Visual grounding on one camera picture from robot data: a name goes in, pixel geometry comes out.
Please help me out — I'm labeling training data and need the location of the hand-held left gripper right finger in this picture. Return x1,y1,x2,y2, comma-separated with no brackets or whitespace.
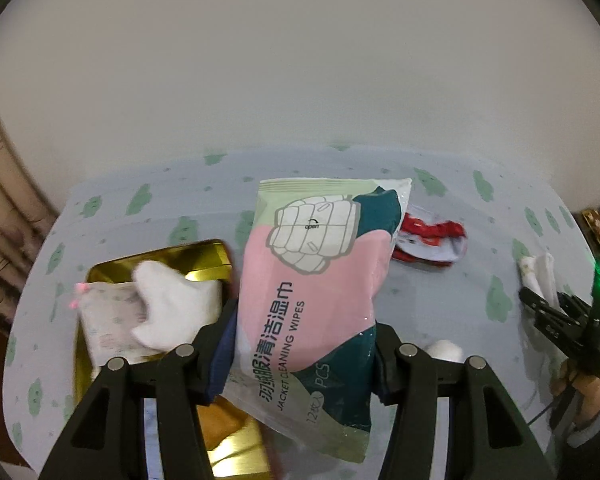
374,323,556,480

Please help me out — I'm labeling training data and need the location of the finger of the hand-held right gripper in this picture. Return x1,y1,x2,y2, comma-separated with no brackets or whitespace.
555,293,593,319
519,287,582,357

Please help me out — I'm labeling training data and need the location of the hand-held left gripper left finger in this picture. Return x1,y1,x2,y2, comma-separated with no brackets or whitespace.
39,299,239,480

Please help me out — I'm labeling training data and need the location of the white ribbed sock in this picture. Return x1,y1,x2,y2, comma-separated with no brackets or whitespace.
519,253,557,312

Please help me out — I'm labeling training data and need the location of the red and gold box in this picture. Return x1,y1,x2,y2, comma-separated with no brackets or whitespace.
73,238,277,480

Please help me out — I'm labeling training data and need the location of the pink and green wipes pack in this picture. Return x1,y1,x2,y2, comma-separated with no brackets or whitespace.
224,176,414,464

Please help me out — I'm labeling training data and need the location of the white patterned pouch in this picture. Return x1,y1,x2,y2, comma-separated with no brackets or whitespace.
68,281,153,368

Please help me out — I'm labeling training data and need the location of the person's right hand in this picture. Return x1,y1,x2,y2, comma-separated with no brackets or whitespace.
553,374,600,424

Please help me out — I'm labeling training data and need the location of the white rolled sock ball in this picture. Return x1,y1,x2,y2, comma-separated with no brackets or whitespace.
426,339,464,364

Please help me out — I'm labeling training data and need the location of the red white wrapper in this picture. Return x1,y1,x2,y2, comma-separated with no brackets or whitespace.
391,204,469,272

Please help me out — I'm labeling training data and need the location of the beige curtain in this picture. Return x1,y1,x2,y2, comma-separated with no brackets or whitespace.
0,60,59,333

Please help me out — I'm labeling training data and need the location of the black cable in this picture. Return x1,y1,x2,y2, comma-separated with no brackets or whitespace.
526,399,562,425

